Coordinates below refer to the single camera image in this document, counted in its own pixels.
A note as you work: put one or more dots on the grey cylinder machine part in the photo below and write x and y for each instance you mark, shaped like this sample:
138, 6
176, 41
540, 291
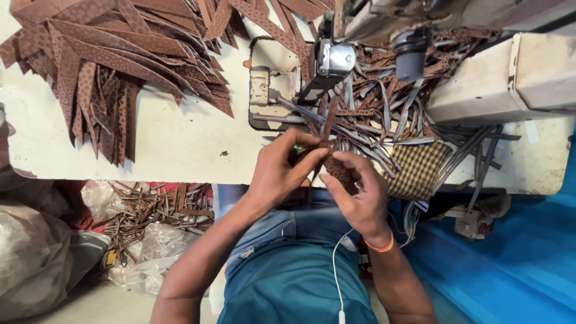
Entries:
410, 56

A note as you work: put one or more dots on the worn metal machine bed plate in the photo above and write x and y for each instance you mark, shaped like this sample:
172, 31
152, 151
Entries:
270, 81

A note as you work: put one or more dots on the person's left hand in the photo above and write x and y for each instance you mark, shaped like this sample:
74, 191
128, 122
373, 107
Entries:
274, 171

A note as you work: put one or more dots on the clear crumpled plastic bag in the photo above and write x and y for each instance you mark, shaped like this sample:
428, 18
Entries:
155, 261

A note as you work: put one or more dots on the pile of brown patterned pieces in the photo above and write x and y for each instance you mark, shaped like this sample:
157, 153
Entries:
112, 63

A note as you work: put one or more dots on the orange wrist thread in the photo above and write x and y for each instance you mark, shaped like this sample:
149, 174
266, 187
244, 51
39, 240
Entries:
380, 246

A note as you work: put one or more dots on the brown patterned strip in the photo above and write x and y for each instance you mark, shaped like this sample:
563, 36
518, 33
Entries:
338, 170

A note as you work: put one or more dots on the blue plastic sheet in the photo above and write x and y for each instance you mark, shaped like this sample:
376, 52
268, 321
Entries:
504, 265

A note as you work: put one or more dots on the red cloth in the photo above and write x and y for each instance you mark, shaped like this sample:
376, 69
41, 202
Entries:
76, 211

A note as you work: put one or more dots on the heap of floor scrap strips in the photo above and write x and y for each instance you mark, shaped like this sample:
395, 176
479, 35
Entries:
148, 211

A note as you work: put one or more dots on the beige electrical box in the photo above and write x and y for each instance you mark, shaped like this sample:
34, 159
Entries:
470, 222

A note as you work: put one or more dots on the teal shirt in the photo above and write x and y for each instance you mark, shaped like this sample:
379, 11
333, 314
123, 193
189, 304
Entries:
292, 288

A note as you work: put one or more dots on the large grey sack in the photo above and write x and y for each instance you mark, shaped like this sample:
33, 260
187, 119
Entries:
36, 261

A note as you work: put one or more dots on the yellow black checkered cloth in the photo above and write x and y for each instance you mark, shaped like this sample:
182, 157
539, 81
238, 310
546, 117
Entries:
418, 171

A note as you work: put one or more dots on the cream industrial sewing machine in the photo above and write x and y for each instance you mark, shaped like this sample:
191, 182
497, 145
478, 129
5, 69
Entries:
495, 67

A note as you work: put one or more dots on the blue jeans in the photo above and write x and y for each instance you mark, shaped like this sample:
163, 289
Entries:
288, 220

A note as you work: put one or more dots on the person's right hand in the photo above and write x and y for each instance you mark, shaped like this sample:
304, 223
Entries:
371, 202

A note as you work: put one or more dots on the small clear plastic bag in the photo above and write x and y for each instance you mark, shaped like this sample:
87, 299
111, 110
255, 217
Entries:
101, 198

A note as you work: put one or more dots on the heap of brown grey offcuts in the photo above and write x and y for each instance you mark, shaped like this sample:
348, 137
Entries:
382, 103

